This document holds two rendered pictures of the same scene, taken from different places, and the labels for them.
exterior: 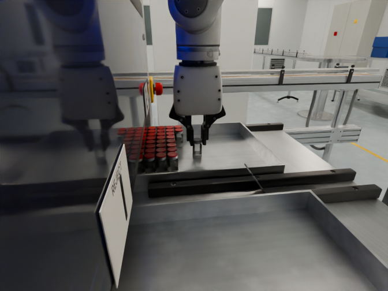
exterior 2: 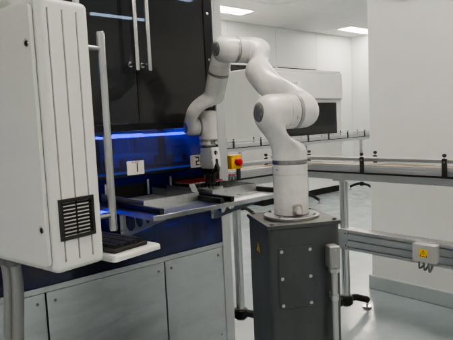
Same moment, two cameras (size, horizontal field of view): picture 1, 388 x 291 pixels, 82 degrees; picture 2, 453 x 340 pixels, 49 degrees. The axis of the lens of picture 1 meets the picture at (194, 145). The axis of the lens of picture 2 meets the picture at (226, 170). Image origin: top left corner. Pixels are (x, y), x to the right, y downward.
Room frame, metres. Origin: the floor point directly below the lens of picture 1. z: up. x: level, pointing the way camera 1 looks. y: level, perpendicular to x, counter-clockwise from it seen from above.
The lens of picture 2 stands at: (-0.72, -1.95, 1.19)
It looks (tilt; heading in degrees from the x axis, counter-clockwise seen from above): 5 degrees down; 57
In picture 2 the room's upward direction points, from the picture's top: 3 degrees counter-clockwise
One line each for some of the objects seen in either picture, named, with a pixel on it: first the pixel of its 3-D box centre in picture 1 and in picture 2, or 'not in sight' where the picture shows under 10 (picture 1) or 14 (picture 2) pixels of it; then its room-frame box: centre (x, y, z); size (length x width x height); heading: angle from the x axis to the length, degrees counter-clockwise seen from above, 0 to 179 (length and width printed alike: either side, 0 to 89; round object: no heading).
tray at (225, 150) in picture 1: (189, 149); (210, 187); (0.48, 0.01, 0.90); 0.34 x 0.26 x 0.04; 98
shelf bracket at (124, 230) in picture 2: not in sight; (143, 227); (0.07, -0.13, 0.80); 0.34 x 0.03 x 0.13; 98
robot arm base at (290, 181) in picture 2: not in sight; (290, 189); (0.40, -0.65, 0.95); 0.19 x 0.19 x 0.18
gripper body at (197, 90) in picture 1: (197, 86); (209, 156); (0.47, -0.01, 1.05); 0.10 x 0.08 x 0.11; 98
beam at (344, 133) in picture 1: (257, 138); (435, 252); (1.51, -0.46, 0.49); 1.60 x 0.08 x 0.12; 98
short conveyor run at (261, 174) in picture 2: not in sight; (253, 169); (0.98, 0.34, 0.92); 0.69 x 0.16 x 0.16; 8
